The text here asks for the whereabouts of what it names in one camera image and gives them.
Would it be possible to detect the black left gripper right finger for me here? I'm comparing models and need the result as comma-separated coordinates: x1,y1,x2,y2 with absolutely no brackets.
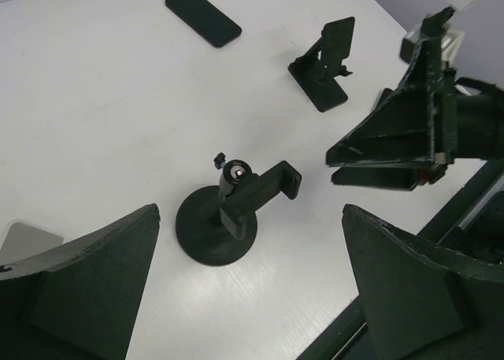
342,204,503,359

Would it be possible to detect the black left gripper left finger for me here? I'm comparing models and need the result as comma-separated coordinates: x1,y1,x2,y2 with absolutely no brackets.
1,204,160,359

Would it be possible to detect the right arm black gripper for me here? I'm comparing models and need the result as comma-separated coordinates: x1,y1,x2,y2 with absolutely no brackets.
325,35,503,191

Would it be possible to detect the black round-base clamp phone stand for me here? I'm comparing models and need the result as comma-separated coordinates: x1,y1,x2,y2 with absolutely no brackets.
175,153,302,266

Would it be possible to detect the black smartphone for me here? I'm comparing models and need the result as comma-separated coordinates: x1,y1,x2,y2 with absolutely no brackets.
165,0,243,48

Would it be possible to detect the white folding phone stand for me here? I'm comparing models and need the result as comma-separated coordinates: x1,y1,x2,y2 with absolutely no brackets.
1,221,64,265

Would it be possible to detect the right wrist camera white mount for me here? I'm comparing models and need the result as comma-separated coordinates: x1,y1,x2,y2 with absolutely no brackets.
399,0,478,65

